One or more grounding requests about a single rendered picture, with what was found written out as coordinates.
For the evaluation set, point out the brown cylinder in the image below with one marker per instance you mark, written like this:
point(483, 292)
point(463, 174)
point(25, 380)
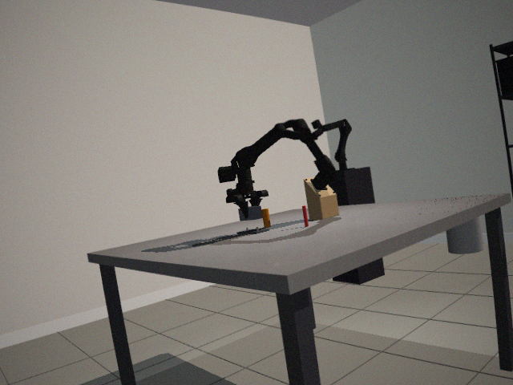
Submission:
point(266, 220)

